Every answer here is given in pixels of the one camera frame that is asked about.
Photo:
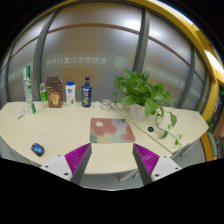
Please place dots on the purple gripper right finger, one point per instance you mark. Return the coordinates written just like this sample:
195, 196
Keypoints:
151, 166

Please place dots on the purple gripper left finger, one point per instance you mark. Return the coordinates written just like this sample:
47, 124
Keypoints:
70, 166

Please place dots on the blue black computer mouse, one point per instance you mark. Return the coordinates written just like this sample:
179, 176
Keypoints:
37, 149

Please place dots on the floral mouse pad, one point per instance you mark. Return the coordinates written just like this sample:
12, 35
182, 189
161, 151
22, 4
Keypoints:
106, 130

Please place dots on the black round desk grommet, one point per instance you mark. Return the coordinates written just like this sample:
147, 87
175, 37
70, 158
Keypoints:
150, 129

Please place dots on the small white crumpled object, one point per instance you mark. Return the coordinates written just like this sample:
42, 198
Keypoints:
96, 104

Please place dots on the small white jar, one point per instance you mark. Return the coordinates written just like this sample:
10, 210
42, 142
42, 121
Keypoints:
106, 104

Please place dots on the small white packet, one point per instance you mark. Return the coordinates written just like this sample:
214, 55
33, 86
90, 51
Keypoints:
20, 114

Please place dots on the dark blue shampoo bottle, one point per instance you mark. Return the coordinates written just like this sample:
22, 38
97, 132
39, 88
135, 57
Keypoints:
86, 93

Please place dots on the green potted plant white pot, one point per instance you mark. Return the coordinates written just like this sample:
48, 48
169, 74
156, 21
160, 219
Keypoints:
135, 89

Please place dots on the white shampoo bottle blue cap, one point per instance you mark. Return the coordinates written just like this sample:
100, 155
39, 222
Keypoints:
70, 94

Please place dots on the green clear plastic bottle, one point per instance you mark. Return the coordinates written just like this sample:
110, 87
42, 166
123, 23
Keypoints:
43, 95

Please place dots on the tall white green tube box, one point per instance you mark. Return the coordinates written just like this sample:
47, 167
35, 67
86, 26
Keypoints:
28, 89

